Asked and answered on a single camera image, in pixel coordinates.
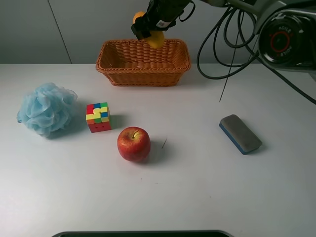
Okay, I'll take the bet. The grey blue whiteboard eraser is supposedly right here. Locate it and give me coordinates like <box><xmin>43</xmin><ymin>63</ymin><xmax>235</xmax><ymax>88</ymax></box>
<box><xmin>219</xmin><ymin>114</ymin><xmax>262</xmax><ymax>155</ymax></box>

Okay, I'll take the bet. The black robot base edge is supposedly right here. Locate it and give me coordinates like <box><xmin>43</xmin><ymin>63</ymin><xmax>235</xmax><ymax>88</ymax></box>
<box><xmin>54</xmin><ymin>230</ymin><xmax>232</xmax><ymax>237</ymax></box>

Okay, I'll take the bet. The yellow lemon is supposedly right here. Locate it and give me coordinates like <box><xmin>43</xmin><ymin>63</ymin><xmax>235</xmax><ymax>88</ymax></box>
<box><xmin>133</xmin><ymin>11</ymin><xmax>165</xmax><ymax>49</ymax></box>

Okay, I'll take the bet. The blue mesh bath loofah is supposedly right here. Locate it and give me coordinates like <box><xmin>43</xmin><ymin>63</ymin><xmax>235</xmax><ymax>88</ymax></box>
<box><xmin>16</xmin><ymin>82</ymin><xmax>78</xmax><ymax>137</ymax></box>

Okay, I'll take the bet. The red apple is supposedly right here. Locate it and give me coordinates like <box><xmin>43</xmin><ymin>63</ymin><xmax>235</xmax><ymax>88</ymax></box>
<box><xmin>117</xmin><ymin>127</ymin><xmax>151</xmax><ymax>162</ymax></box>

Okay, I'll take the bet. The brown wicker basket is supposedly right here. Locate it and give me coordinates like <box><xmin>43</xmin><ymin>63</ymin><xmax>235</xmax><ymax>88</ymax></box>
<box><xmin>96</xmin><ymin>39</ymin><xmax>191</xmax><ymax>87</ymax></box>

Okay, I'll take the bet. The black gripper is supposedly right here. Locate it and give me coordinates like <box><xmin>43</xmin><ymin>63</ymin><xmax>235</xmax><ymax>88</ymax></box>
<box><xmin>131</xmin><ymin>0</ymin><xmax>194</xmax><ymax>40</ymax></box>

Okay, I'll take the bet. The multicolour puzzle cube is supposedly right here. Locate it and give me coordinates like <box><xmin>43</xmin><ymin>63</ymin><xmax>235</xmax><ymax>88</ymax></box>
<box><xmin>85</xmin><ymin>102</ymin><xmax>112</xmax><ymax>133</ymax></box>

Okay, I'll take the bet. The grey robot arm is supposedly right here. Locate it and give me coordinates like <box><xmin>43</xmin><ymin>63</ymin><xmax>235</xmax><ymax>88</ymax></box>
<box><xmin>131</xmin><ymin>0</ymin><xmax>316</xmax><ymax>72</ymax></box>

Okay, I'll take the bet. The black cable bundle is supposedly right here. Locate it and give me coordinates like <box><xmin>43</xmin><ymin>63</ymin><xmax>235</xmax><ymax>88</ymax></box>
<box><xmin>197</xmin><ymin>4</ymin><xmax>316</xmax><ymax>105</ymax></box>

